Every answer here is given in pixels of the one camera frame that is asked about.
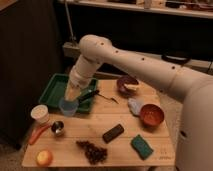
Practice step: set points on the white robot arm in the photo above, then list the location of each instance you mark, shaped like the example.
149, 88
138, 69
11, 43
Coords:
192, 88

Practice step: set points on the thin dark utensil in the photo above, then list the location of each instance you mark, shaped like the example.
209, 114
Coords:
109, 98

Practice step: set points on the dark brown rectangular block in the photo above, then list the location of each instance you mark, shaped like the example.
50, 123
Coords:
113, 133

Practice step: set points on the blue plastic cup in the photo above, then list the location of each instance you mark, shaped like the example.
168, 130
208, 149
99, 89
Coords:
68, 108

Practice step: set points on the yellow red apple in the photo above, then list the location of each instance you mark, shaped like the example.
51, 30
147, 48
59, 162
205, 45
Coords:
44, 158

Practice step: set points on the black brush in tray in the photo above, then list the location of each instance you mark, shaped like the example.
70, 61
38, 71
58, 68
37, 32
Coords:
87, 96

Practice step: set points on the white paper cup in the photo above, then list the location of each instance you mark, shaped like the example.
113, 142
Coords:
40, 114

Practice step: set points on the orange carrot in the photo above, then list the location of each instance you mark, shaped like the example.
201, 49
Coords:
36, 134

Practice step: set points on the small metal cup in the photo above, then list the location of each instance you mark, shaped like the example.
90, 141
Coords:
57, 128

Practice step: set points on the crumpled grey cloth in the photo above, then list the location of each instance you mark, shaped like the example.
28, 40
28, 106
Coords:
135, 106

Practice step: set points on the orange bowl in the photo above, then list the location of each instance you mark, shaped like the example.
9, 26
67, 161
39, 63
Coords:
151, 115

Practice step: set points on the green sponge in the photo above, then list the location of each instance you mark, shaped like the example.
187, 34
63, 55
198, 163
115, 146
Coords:
141, 146

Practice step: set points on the green plastic tray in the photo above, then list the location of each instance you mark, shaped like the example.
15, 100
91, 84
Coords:
55, 90

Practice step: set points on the metal pole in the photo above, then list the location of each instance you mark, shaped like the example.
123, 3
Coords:
72, 37

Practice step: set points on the bunch of dark grapes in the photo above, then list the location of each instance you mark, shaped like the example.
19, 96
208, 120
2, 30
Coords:
93, 153

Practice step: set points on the wooden shelf beam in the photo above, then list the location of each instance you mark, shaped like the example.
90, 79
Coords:
72, 51

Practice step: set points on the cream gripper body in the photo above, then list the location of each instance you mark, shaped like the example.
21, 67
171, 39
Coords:
72, 92

